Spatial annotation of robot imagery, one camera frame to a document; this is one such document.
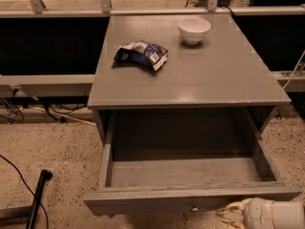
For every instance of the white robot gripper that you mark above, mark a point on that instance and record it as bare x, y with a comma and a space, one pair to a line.
257, 213

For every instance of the grey top drawer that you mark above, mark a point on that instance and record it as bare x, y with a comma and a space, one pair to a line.
162, 161

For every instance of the metal drawer knob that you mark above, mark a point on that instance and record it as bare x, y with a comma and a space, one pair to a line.
194, 208

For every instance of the grey wooden cabinet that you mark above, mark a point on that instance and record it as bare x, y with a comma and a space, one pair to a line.
224, 70

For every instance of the blue white chip bag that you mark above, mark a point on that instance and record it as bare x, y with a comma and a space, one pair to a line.
144, 53

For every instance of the white ceramic bowl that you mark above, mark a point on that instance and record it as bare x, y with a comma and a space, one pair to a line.
194, 30

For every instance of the black metal stand leg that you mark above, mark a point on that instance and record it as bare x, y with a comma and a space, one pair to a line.
44, 176

